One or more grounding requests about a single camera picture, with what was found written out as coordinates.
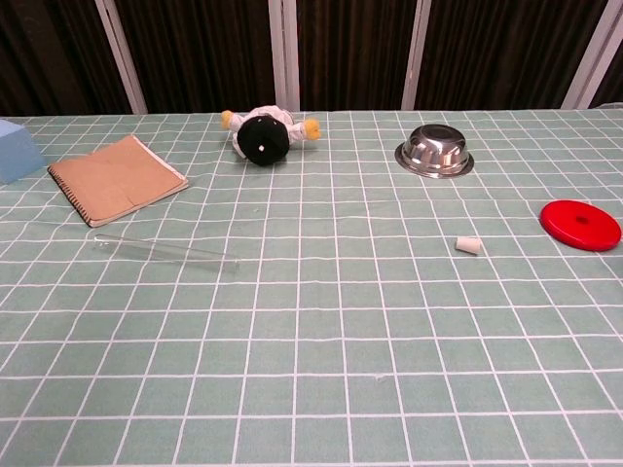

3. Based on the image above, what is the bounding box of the red plastic disc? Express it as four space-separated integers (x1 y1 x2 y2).
539 199 623 253

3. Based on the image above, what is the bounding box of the brown spiral notebook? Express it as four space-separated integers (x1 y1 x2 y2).
47 134 190 229

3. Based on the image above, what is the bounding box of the green checked tablecloth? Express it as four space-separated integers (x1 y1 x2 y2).
0 101 623 467

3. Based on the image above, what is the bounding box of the transparent glass test tube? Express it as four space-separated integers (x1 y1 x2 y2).
93 233 241 274

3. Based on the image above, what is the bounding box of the light blue foam block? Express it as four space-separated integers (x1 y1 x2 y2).
0 118 45 185

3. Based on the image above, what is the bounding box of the white metal frame post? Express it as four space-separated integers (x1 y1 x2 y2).
562 0 623 110
401 0 432 111
268 0 301 112
94 0 149 116

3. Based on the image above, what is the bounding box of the plush doll with black hair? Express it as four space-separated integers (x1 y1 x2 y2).
220 105 323 169

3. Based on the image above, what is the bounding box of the upturned stainless steel bowl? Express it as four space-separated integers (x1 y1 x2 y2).
393 124 476 181

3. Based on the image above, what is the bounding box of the black curtain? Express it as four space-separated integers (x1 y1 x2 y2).
0 0 623 117

